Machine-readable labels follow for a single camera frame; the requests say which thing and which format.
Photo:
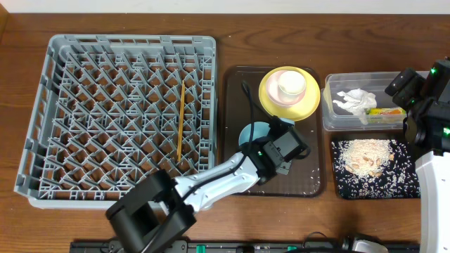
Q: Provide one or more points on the white paper napkin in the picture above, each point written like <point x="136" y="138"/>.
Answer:
<point x="358" y="102"/>

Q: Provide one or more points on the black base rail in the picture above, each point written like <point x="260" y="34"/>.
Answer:
<point x="313" y="242"/>

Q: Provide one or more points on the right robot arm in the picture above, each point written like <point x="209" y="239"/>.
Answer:
<point x="433" y="175"/>

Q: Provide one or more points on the clear plastic waste bin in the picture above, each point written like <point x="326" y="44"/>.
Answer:
<point x="336" y="118"/>

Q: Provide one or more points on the cream white cup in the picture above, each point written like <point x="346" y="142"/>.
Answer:
<point x="291" y="84"/>

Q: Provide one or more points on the grey dishwasher rack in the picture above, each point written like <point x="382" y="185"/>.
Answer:
<point x="106" y="116"/>

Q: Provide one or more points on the yellow plate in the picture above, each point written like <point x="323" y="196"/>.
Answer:
<point x="298" y="111"/>

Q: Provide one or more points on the black waste tray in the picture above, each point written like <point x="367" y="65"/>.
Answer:
<point x="337" y="193"/>

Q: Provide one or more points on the pink bowl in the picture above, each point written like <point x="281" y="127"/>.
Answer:
<point x="272" y="90"/>

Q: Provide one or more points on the green yellow snack wrapper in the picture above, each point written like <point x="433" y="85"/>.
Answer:
<point x="383" y="111"/>

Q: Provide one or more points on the food scraps rice pile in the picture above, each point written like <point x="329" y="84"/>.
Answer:
<point x="367" y="158"/>

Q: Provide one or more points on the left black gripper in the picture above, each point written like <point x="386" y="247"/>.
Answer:
<point x="278" y="126"/>

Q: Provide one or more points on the light blue bowl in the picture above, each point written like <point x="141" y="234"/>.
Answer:
<point x="261" y="129"/>

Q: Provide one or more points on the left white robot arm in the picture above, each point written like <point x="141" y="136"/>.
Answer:
<point x="160" y="208"/>

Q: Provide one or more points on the dark brown serving tray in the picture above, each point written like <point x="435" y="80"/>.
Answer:
<point x="306" y="176"/>

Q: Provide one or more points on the wooden chopstick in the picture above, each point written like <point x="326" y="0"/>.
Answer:
<point x="181" y="114"/>
<point x="179" y="147"/>

